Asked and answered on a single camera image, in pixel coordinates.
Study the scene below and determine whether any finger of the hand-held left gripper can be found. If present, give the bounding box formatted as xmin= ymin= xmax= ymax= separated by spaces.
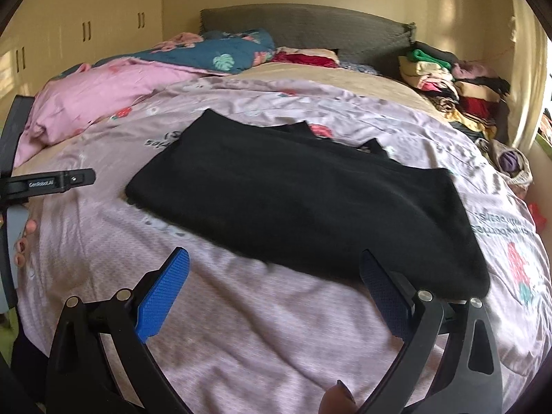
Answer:
xmin=55 ymin=168 xmax=97 ymax=193

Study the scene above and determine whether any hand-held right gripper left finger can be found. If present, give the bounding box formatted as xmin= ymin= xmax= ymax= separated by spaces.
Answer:
xmin=45 ymin=247 xmax=193 ymax=414

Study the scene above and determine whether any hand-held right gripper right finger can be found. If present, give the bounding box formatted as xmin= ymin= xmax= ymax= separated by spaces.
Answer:
xmin=359 ymin=249 xmax=504 ymax=414

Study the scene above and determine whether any black sweatshirt with orange patches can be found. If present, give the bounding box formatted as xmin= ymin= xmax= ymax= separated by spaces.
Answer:
xmin=124 ymin=109 xmax=491 ymax=302

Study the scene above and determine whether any pile of folded clothes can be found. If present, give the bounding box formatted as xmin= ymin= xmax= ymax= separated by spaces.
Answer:
xmin=397 ymin=41 xmax=512 ymax=141

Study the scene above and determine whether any person's left hand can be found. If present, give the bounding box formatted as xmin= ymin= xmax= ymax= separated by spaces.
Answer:
xmin=13 ymin=219 xmax=40 ymax=269

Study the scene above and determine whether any person's right hand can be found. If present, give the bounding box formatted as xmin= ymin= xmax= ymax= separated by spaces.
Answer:
xmin=318 ymin=379 xmax=358 ymax=414

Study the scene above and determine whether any pink quilt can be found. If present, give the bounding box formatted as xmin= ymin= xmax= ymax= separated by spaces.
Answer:
xmin=13 ymin=58 xmax=204 ymax=169

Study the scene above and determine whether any lilac printed bed blanket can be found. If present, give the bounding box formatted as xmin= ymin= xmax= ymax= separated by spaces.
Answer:
xmin=11 ymin=75 xmax=552 ymax=414

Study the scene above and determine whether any cream wardrobe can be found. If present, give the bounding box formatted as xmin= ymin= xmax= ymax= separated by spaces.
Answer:
xmin=0 ymin=0 xmax=165 ymax=100

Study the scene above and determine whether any small red object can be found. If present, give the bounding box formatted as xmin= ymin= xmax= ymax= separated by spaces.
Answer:
xmin=528 ymin=202 xmax=548 ymax=230

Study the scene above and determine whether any purple crumpled cloth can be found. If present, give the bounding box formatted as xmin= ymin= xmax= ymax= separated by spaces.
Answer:
xmin=486 ymin=138 xmax=534 ymax=190

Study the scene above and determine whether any blue floral quilt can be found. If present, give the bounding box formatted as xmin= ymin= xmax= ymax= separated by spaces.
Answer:
xmin=129 ymin=29 xmax=277 ymax=75

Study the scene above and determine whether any beige bed sheet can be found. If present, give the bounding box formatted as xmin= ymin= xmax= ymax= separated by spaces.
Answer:
xmin=13 ymin=61 xmax=441 ymax=173

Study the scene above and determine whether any window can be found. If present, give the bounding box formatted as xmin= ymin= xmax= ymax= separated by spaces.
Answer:
xmin=535 ymin=90 xmax=552 ymax=160

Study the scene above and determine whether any red and cream pillow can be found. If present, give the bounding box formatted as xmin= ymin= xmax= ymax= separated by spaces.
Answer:
xmin=272 ymin=47 xmax=342 ymax=70

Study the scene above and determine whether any grey padded headboard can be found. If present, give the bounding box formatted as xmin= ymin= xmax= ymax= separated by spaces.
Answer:
xmin=199 ymin=4 xmax=418 ymax=76

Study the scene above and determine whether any cream curtain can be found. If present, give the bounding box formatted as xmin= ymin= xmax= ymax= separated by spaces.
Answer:
xmin=505 ymin=0 xmax=551 ymax=148

